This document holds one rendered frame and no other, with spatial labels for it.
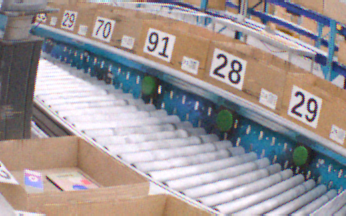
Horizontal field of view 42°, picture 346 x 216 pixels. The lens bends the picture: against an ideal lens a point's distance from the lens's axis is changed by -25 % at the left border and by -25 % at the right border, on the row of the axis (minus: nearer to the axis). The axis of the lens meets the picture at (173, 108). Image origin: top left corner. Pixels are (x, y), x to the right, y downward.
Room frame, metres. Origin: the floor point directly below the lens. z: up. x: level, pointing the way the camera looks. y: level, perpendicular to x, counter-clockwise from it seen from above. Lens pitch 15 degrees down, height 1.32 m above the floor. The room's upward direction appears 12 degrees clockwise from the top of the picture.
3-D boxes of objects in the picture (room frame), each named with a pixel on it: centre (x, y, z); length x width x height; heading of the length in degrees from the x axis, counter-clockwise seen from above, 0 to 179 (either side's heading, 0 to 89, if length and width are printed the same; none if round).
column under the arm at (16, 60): (1.40, 0.53, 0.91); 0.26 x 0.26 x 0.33; 50
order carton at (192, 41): (2.34, -0.04, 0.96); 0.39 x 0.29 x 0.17; 47
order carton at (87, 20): (2.87, 0.53, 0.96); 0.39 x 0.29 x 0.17; 47
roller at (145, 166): (1.67, -0.09, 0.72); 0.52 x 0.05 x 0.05; 137
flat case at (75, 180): (1.16, 0.17, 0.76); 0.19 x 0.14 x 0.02; 52
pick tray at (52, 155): (1.09, 0.24, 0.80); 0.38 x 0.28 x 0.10; 139
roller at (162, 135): (1.80, 0.05, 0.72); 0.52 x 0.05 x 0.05; 137
